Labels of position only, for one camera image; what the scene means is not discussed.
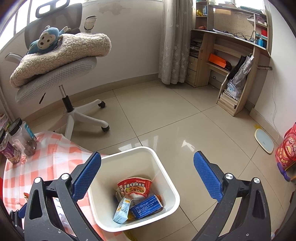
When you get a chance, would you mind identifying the yellow snack wrapper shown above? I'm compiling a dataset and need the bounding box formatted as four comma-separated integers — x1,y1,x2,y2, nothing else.
127,211,135,220

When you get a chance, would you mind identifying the white bathroom scale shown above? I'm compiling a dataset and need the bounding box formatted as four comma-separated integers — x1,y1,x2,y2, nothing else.
254,128,274,155

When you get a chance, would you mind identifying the white paper ball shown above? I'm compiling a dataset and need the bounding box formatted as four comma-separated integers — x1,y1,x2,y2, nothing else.
53,197,76,236

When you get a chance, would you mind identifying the beige fleece blanket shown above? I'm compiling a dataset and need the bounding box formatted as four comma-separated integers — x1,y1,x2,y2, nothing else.
10,33,111,88

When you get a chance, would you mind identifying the nut jar purple label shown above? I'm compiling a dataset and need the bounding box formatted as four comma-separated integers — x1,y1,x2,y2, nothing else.
0,128,22,164

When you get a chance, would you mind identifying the light blue drink carton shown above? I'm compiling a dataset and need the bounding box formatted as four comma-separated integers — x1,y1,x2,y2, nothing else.
113,195,132,224

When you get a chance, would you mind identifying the wooden magazine rack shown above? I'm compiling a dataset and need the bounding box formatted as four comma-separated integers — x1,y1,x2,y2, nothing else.
217,54,258,116

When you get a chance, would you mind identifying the red white checkered tablecloth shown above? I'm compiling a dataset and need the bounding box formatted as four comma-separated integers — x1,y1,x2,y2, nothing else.
2,131,125,241

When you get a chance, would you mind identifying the right lace curtain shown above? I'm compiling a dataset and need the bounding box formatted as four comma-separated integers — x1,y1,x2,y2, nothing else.
159,0,193,85

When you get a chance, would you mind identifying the red cartoon bag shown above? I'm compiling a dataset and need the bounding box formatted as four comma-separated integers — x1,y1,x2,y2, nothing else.
275,123,295,182

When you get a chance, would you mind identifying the white trash bin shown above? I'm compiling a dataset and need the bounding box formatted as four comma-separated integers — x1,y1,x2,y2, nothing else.
88,147,180,232

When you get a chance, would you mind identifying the clear jar with nuts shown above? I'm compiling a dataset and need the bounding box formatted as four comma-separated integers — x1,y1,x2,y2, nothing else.
8,118,37,157

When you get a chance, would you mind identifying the grey office chair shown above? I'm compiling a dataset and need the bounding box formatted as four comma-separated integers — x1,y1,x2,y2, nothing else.
5,1,111,139

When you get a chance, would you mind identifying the wooden desk shelf unit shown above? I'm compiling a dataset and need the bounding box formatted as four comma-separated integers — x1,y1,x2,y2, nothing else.
186,1,271,87

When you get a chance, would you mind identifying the orange box on desk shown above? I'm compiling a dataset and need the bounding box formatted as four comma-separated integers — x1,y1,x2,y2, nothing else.
208,54,232,71

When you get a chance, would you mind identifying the blue milk carton box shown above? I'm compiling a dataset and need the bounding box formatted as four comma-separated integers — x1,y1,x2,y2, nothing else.
130,195,163,219

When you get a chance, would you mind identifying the blue monkey plush toy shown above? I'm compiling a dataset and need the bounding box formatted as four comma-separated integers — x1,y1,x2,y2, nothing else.
27,26,71,54

